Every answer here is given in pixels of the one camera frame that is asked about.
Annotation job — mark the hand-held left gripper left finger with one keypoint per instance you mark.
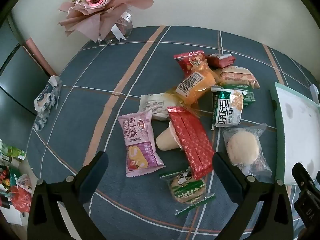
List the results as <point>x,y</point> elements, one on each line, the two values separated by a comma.
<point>96,172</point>

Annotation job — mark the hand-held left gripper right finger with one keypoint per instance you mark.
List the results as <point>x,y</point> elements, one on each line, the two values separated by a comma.
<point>222,172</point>

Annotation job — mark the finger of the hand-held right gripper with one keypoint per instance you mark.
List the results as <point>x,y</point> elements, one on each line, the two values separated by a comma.
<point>303,177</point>

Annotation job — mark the round bun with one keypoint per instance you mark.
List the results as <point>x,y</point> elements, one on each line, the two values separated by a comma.
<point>243,146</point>

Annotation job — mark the green round cookie packet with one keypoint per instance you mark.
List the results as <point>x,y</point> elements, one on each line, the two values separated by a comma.
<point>188,187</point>

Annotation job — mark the long red patterned packet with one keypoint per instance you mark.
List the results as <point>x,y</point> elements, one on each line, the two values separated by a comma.
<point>192,140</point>

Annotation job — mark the white tray with green rim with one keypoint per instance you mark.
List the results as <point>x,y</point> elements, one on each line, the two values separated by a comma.
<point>297,130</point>

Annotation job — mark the pink swiss roll packet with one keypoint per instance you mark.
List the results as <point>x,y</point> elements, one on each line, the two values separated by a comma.
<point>140,140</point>

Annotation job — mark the green and white cracker packet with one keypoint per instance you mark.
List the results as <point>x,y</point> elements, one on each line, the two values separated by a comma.
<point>227,110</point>

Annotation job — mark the beige pudding cup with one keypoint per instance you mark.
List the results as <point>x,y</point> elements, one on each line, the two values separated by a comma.
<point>166,140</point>

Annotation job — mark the dark green biscuit packet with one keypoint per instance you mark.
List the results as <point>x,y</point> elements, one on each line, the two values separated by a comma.
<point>250,97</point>

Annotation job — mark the white bun packet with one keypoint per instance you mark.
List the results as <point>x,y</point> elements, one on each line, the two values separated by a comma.
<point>155,105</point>

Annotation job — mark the orange cake packet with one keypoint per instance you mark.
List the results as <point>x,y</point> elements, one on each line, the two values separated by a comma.
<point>200,80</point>

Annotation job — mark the beige sandwich cracker packet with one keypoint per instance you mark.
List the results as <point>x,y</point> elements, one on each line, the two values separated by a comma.
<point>237,76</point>

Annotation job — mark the small red snack packet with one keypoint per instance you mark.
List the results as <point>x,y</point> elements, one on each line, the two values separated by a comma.
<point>221,60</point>

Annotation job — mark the red pictured snack packet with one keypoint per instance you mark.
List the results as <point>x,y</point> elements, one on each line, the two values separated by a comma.
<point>190,61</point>

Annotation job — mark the blue plaid tablecloth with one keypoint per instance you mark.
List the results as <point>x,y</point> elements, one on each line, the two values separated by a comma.
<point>100,105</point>

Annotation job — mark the red plastic bag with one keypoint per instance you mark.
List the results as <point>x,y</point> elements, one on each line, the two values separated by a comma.
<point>21,195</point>

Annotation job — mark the white power strip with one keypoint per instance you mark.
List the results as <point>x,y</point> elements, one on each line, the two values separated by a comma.
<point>313,93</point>

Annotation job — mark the green printed box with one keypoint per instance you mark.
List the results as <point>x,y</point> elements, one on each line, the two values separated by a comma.
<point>12,151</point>

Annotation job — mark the blue and white patterned packet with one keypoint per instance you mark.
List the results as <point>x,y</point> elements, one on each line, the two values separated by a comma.
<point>46,100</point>

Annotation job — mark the dark green cabinet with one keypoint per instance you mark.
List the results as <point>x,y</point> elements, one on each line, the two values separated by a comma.
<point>20,75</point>

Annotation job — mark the glass vase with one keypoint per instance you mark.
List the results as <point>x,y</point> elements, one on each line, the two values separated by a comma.
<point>122,27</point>

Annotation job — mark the pink paper flower bouquet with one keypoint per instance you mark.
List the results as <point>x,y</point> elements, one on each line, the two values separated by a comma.
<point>92,0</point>

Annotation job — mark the pink wooden post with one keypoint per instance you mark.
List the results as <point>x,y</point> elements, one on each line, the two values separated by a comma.
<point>41,57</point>

